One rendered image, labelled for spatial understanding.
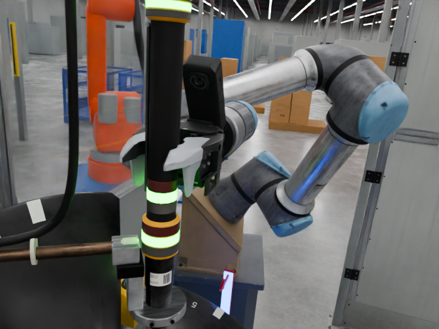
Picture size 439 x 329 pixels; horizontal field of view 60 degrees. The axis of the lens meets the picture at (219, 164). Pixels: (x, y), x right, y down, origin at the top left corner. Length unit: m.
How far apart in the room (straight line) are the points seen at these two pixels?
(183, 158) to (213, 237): 0.76
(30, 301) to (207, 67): 0.36
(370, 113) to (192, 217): 0.58
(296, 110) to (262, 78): 7.18
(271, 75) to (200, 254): 0.60
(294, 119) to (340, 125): 7.17
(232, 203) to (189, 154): 0.76
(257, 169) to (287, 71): 0.39
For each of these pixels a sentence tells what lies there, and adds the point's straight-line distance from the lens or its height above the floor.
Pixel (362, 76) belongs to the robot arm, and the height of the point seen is 1.63.
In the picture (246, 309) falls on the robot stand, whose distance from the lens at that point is 1.25.
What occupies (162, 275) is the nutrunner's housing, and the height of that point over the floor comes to 1.41.
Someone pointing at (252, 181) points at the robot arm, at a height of 1.28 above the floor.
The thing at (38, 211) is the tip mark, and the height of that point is 1.43.
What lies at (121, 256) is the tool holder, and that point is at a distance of 0.45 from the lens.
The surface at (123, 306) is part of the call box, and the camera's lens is 1.01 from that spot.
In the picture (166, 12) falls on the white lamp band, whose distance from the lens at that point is 0.38.
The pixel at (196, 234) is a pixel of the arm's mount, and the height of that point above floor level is 1.13.
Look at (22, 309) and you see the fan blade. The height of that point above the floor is 1.34.
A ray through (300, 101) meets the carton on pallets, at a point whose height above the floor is 0.61.
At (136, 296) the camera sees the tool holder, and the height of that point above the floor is 1.38.
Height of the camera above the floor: 1.68
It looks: 18 degrees down
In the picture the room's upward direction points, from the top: 5 degrees clockwise
